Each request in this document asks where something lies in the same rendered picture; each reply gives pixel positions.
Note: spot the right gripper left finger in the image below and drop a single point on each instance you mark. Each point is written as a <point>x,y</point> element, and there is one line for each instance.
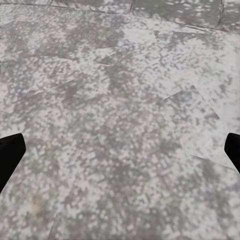
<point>12,149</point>

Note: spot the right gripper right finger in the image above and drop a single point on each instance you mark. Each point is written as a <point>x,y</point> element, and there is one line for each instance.
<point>232,149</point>

